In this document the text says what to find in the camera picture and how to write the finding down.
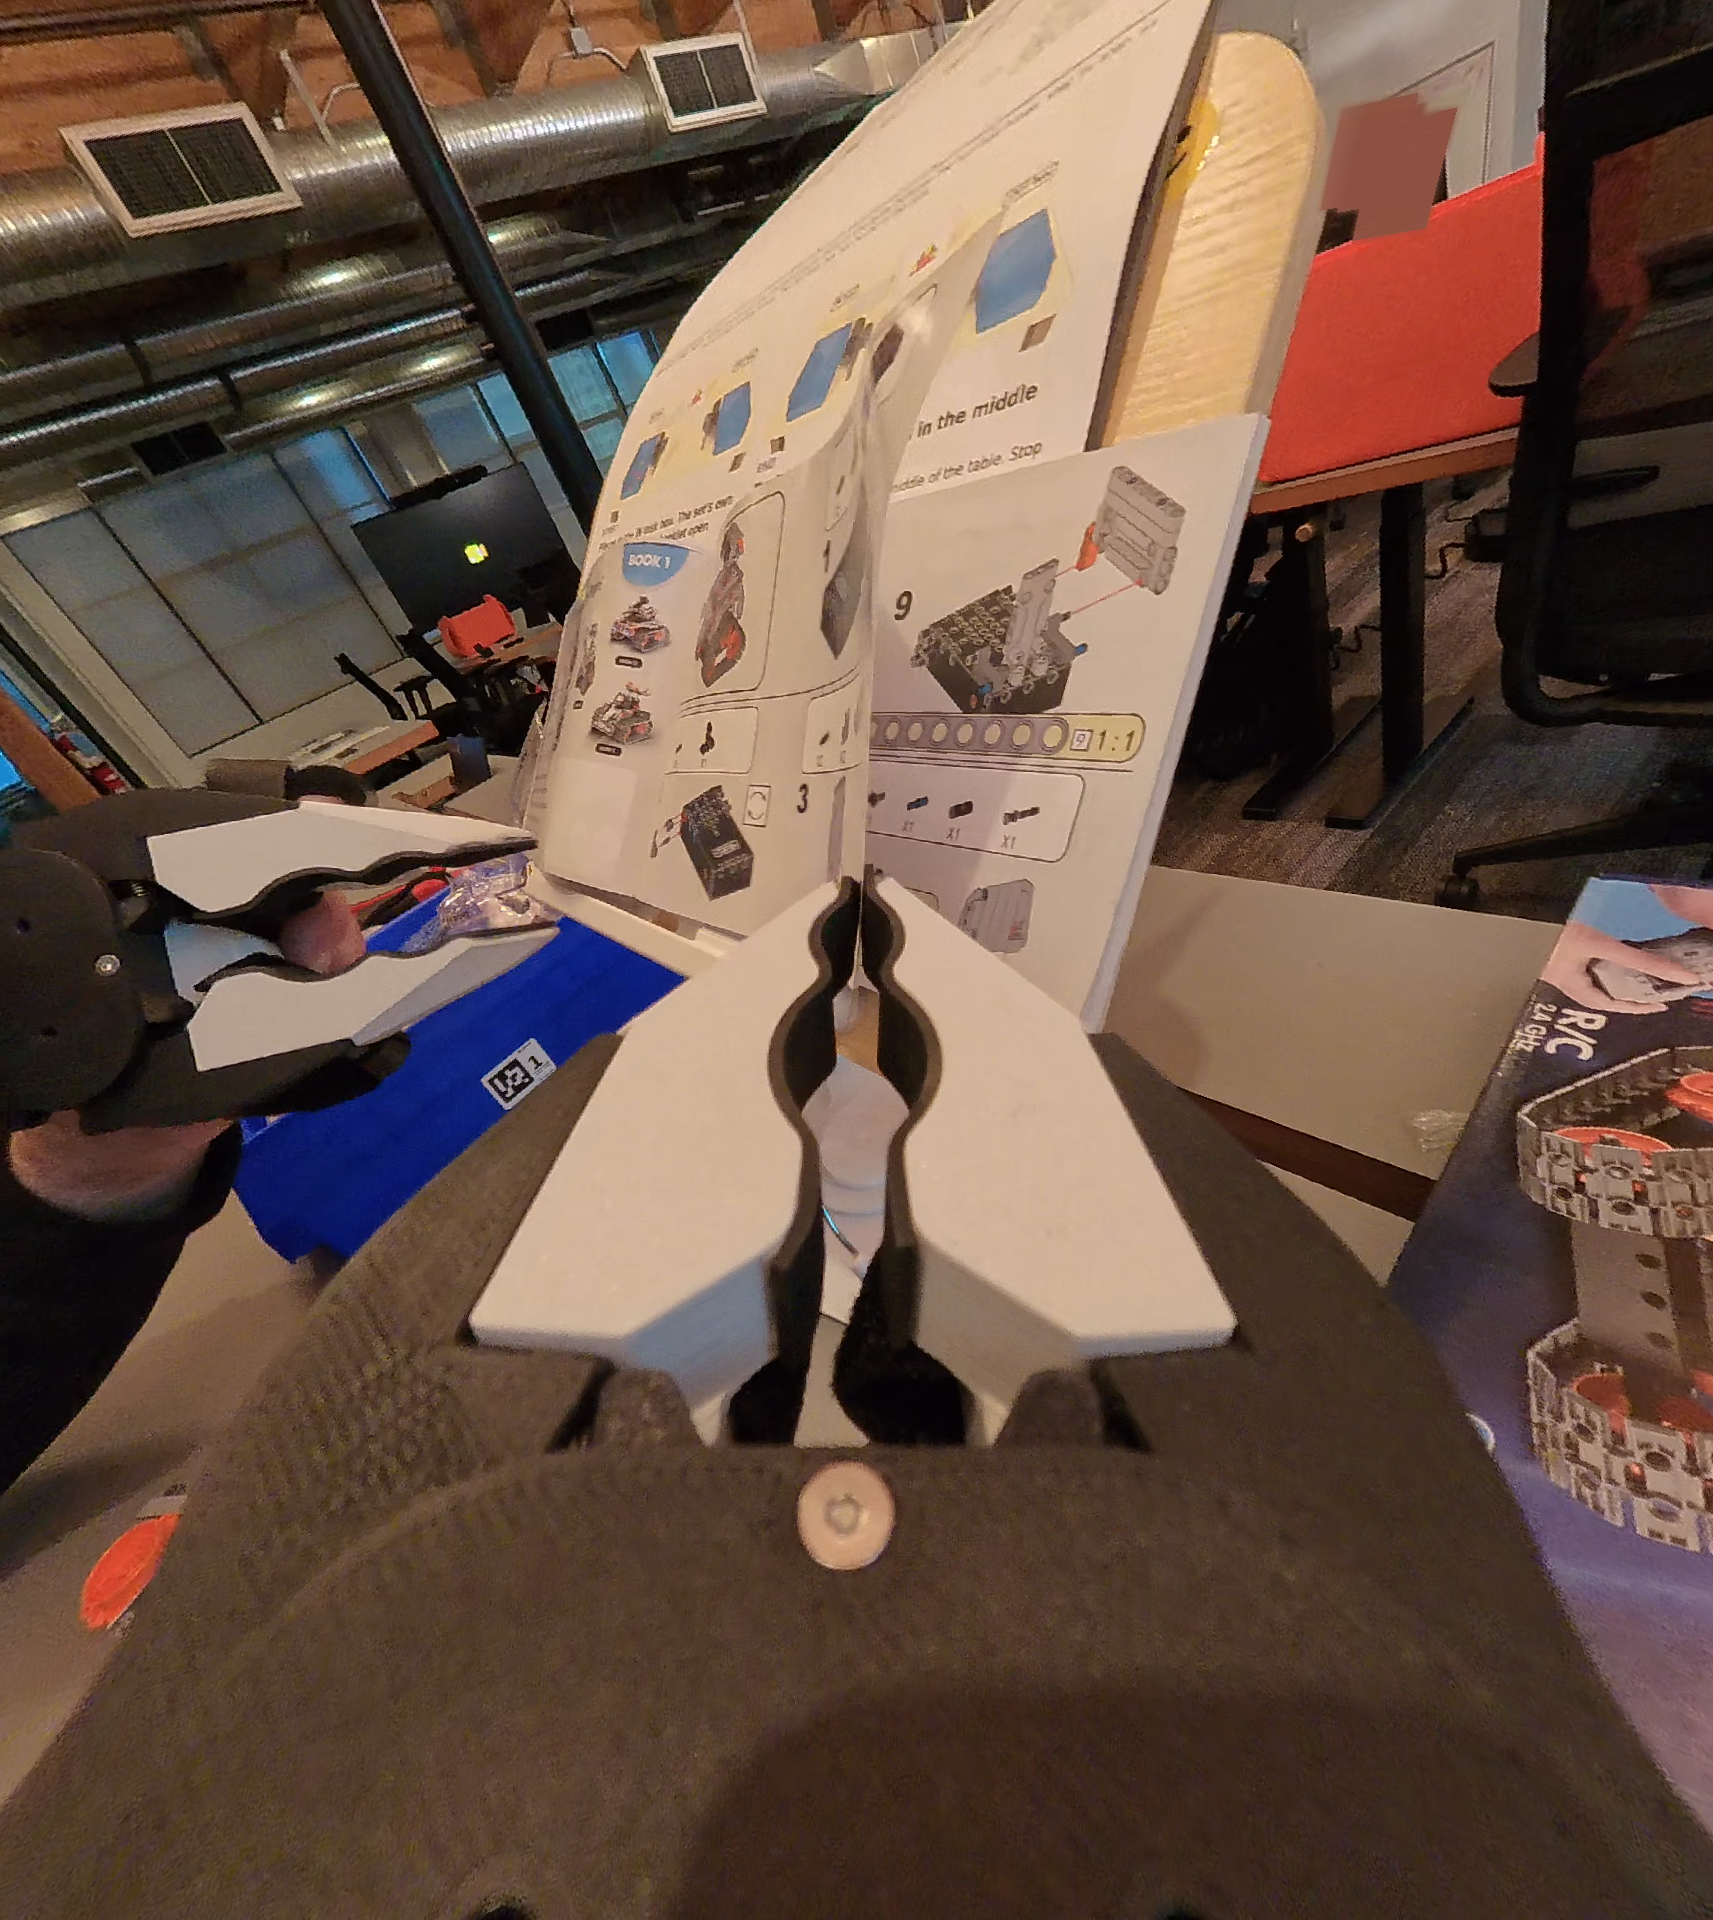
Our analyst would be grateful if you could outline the blue toy kit box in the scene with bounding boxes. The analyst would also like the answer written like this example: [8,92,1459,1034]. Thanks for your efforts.
[1385,876,1713,1920]

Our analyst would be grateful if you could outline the black pillar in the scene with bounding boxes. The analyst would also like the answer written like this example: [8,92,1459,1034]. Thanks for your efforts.
[317,0,609,548]

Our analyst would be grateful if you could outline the ceiling air vent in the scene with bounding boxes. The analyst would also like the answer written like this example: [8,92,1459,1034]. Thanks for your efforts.
[641,28,771,134]
[62,101,302,239]

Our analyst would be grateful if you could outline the clear plastic bag of parts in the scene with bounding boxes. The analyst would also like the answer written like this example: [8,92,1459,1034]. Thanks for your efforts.
[371,851,565,962]

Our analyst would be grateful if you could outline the office chair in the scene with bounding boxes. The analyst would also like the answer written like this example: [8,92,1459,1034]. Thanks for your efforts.
[1451,0,1713,908]

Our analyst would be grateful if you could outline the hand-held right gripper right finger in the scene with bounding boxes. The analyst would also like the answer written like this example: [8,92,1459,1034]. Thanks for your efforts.
[868,876,1242,1417]

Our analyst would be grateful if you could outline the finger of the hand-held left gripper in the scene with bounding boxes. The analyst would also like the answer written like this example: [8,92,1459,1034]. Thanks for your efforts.
[160,899,566,1087]
[142,795,542,937]

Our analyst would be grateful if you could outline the person's left hand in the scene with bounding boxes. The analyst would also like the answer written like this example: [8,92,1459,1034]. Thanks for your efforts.
[11,1116,240,1223]

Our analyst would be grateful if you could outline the orange round sticker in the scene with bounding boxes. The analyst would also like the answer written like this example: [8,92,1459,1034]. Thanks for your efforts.
[76,1500,187,1638]

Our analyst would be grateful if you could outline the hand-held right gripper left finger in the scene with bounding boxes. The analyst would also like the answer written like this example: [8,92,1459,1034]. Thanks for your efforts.
[467,876,861,1411]

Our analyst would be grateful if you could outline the silver air duct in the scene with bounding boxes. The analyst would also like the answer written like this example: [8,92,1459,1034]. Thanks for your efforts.
[0,23,932,337]

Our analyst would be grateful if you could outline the black wall monitor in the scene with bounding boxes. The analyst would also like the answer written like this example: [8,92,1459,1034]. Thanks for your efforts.
[346,461,584,638]

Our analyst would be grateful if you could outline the blue storage bin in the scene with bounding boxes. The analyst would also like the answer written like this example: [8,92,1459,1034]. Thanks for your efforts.
[227,899,697,1265]

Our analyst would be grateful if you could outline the instruction manual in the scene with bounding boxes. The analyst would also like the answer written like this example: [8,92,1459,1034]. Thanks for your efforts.
[513,0,1272,1040]

